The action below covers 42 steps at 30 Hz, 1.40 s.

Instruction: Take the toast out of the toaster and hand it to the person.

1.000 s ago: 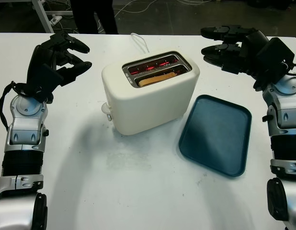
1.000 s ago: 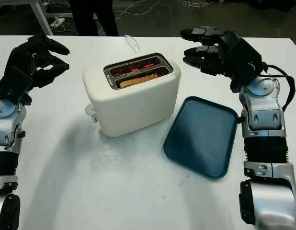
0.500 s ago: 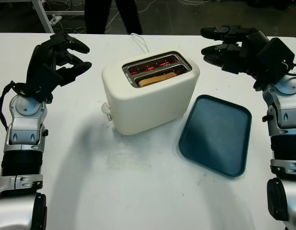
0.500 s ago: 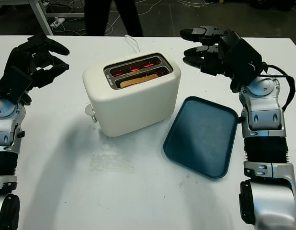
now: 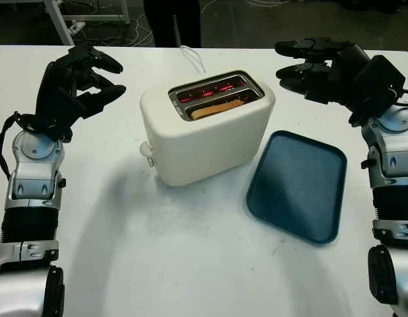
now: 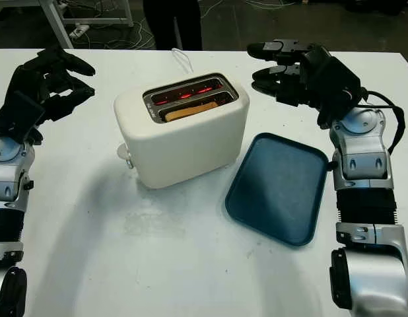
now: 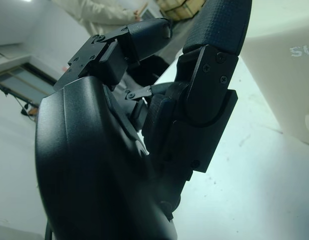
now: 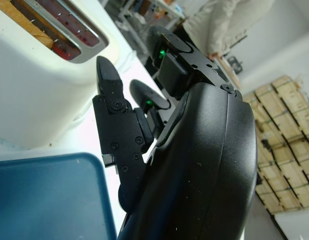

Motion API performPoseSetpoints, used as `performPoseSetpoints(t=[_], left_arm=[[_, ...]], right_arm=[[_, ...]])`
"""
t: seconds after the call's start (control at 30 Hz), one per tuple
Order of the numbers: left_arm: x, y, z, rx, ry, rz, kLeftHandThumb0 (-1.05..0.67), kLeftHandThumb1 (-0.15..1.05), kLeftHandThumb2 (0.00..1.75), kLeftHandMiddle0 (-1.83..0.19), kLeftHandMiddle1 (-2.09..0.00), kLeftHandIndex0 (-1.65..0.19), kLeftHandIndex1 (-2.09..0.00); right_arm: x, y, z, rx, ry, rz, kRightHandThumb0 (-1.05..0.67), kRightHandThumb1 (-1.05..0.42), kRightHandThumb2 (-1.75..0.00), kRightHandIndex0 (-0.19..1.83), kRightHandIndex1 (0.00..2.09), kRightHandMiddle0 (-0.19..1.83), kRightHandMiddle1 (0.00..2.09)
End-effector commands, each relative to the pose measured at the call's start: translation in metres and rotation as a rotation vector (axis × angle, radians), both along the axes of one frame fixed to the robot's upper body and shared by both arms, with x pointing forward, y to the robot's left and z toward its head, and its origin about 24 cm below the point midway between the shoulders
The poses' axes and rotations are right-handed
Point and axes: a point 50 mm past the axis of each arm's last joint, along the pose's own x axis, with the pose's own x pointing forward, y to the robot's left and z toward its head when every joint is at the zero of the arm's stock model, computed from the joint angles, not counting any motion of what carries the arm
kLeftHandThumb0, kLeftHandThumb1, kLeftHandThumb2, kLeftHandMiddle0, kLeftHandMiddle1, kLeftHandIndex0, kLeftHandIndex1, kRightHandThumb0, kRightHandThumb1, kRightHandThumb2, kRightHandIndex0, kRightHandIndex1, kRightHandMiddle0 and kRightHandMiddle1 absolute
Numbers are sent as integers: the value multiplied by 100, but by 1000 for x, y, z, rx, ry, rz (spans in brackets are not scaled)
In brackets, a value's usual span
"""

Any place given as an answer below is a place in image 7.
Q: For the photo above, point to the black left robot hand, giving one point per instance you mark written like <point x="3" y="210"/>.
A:
<point x="94" y="162"/>

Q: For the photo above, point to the person in cream coat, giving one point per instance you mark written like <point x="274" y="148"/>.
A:
<point x="107" y="12"/>

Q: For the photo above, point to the white plastic container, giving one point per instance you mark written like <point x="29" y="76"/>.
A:
<point x="282" y="75"/>

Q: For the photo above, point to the glass door with wooden frame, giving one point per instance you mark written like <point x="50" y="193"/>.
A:
<point x="22" y="77"/>

